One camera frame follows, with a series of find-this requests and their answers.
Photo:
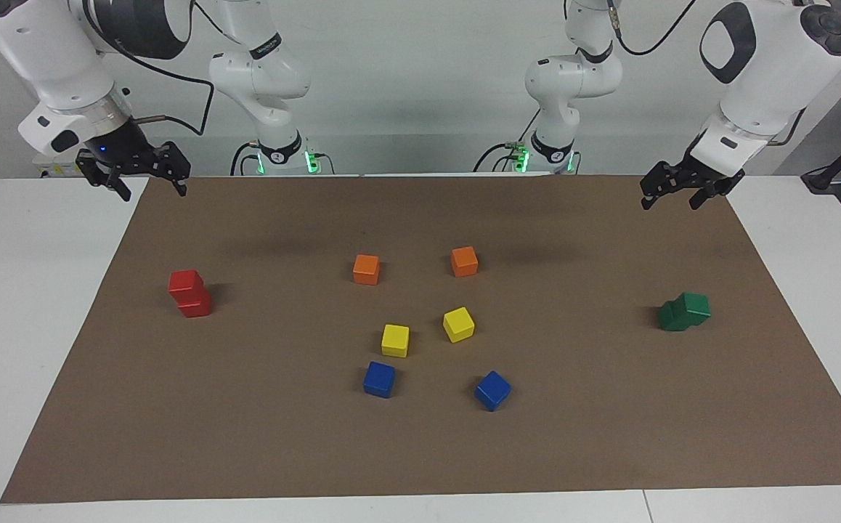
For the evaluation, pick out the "blue wooden block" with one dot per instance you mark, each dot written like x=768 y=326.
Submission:
x=378 y=379
x=492 y=390

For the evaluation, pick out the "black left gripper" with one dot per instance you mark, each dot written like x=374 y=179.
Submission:
x=704 y=174

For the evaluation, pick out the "orange wooden block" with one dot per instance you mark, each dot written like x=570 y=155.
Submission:
x=464 y=261
x=366 y=269

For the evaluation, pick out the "green wooden block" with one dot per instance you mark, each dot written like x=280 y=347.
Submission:
x=695 y=306
x=671 y=319

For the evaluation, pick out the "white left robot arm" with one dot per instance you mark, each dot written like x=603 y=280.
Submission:
x=762 y=73

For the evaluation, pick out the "brown table mat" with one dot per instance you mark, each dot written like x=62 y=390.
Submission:
x=420 y=436

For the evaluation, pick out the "yellow wooden block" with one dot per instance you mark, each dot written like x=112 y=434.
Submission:
x=395 y=340
x=458 y=324

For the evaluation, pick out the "white power strip box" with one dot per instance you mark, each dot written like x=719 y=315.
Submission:
x=57 y=169

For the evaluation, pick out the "red wooden block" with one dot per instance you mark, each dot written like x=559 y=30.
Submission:
x=184 y=282
x=199 y=309

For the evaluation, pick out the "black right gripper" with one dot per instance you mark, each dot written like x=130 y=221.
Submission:
x=126 y=149

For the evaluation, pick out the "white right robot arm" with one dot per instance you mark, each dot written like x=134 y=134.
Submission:
x=57 y=58

